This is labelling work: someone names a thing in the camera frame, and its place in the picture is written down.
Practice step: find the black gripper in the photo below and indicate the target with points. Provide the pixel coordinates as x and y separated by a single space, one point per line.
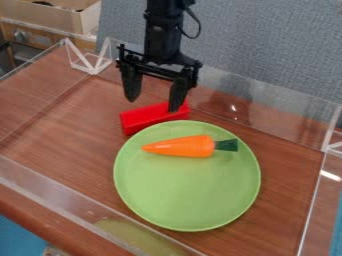
135 65

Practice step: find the orange toy carrot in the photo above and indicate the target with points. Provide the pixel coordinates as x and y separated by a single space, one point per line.
198 146

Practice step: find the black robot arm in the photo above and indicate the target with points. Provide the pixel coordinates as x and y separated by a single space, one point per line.
170 20

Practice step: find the green plate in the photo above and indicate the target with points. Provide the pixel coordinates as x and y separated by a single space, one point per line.
186 194

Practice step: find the red block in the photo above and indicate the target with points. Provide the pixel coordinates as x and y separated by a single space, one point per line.
143 117

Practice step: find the cardboard box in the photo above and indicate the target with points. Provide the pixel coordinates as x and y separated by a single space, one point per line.
74 16

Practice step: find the wooden shelf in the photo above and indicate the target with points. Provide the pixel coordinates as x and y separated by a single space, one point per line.
42 37

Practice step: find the clear acrylic corner bracket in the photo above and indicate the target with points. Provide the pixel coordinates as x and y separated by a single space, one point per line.
90 63

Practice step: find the clear acrylic tray wall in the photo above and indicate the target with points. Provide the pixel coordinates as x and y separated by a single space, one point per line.
61 136

